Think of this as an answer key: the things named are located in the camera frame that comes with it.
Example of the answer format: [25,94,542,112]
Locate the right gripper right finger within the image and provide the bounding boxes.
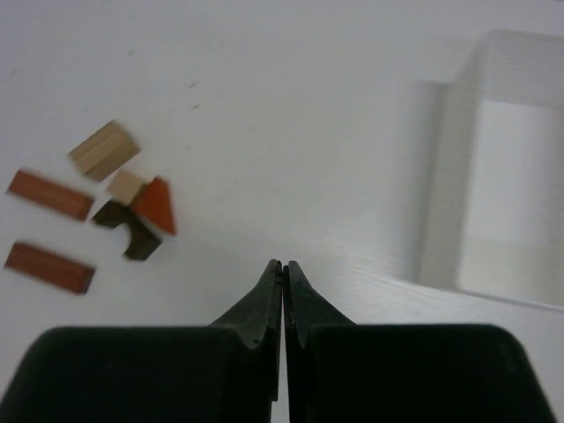
[282,261,554,422]

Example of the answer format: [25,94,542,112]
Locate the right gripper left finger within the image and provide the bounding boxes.
[1,260,282,422]

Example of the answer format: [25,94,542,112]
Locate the red-brown rectangular block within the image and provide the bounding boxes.
[7,169,94,222]
[4,241,96,294]

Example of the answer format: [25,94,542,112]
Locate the white plastic box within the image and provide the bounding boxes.
[418,29,563,308]

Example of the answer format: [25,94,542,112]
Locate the dark wood arch block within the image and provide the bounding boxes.
[91,198,160,262]

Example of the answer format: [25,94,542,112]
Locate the orange triangular block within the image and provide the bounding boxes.
[132,176,177,235]

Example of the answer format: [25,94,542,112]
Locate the light wood rectangular block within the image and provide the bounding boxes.
[68,120,141,182]

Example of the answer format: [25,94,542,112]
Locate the small light wood cube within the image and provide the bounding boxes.
[106,170,148,206]

